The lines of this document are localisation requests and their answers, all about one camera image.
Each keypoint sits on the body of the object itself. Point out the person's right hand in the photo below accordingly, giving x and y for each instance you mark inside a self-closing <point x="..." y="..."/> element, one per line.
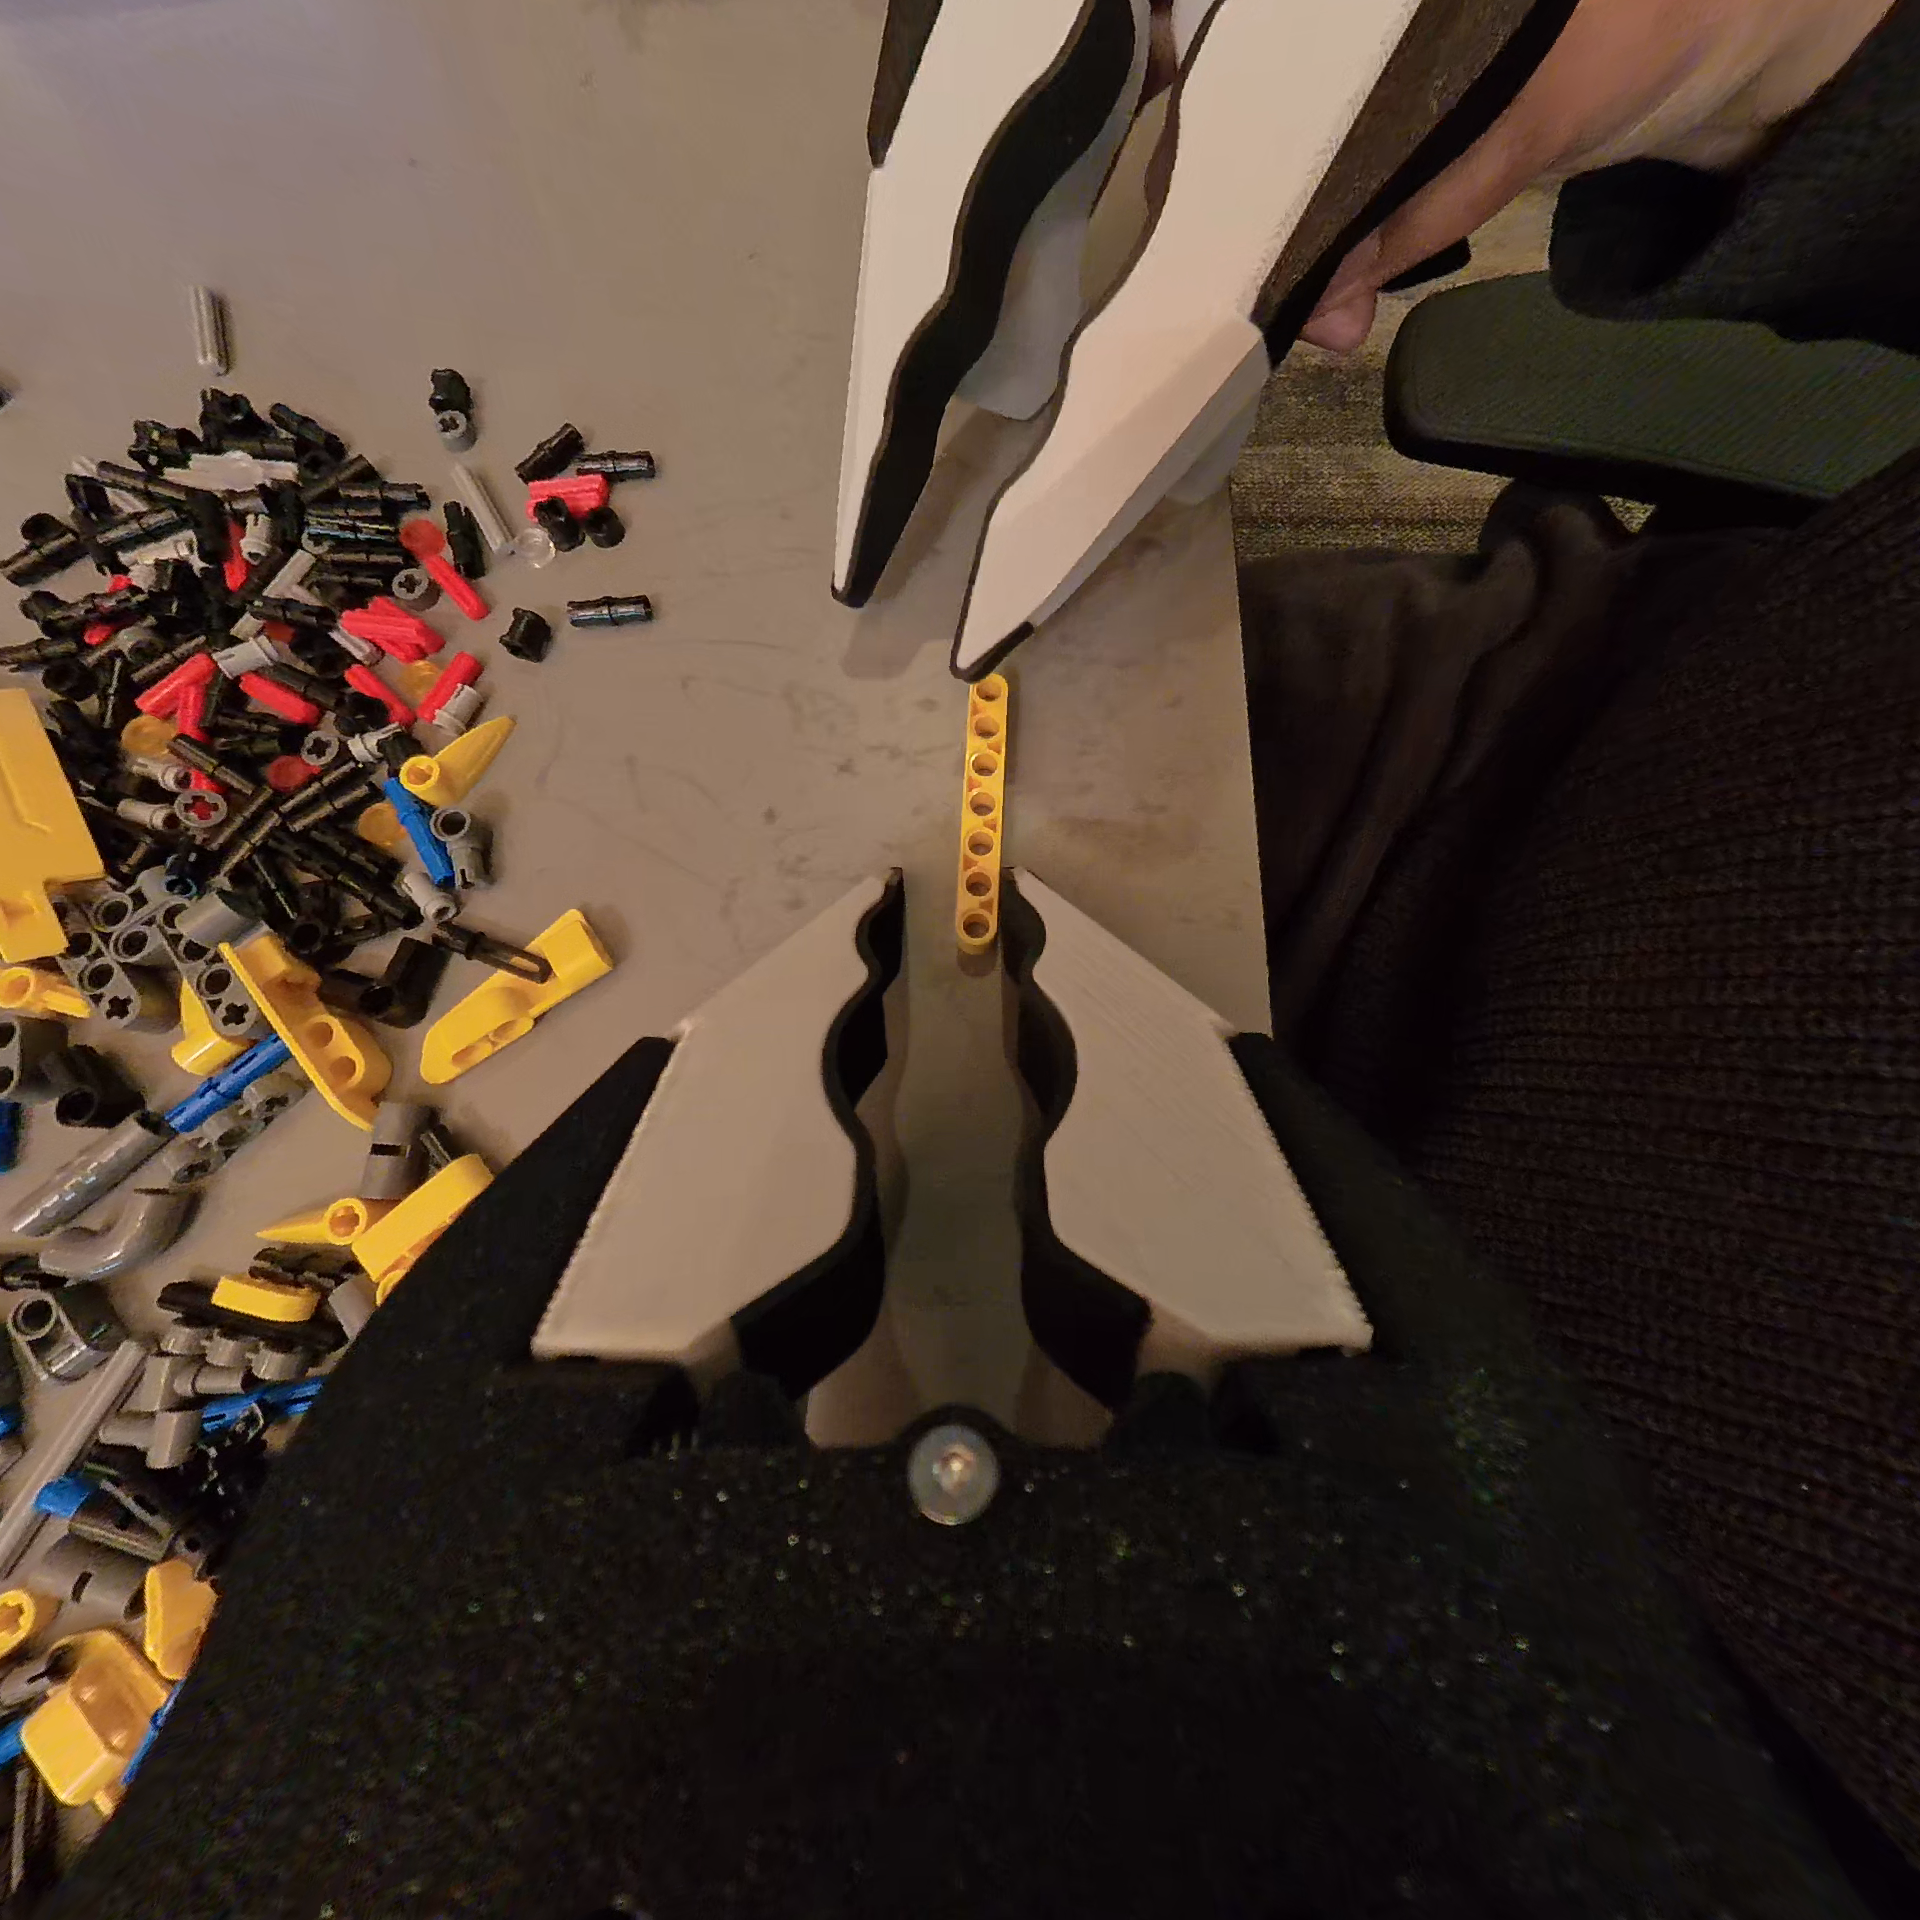
<point x="1651" y="76"/>

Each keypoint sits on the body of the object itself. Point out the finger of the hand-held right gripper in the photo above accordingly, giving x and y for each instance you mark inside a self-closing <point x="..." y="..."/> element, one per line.
<point x="930" y="195"/>
<point x="1200" y="271"/>

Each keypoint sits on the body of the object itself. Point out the yellow fin piece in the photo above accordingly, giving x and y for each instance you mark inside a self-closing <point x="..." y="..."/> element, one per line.
<point x="518" y="998"/>

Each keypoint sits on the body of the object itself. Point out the short yellow holed beam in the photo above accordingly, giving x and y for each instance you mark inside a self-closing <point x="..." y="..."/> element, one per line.
<point x="984" y="828"/>

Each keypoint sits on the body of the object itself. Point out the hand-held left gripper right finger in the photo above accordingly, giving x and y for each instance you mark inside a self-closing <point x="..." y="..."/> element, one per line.
<point x="1183" y="1185"/>

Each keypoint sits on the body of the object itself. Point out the person's right forearm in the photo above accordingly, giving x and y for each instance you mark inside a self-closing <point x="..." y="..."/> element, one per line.
<point x="1802" y="225"/>

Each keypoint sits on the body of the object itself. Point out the black chair armrest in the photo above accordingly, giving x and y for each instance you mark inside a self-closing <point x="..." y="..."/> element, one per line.
<point x="1651" y="406"/>

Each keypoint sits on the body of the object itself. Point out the yellow curved panel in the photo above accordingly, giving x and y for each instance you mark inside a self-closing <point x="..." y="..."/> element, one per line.
<point x="38" y="811"/>

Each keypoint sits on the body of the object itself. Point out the pile of mixed building pieces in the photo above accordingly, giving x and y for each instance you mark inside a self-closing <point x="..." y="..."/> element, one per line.
<point x="299" y="1036"/>

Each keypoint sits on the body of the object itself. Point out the pile of black red pins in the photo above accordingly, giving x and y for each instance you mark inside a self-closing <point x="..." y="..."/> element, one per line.
<point x="345" y="524"/>

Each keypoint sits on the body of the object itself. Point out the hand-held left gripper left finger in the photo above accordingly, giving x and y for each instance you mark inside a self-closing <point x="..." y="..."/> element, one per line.
<point x="721" y="1185"/>

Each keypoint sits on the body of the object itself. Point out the grey axle rod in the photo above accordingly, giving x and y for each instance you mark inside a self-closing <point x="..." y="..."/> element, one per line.
<point x="210" y="332"/>

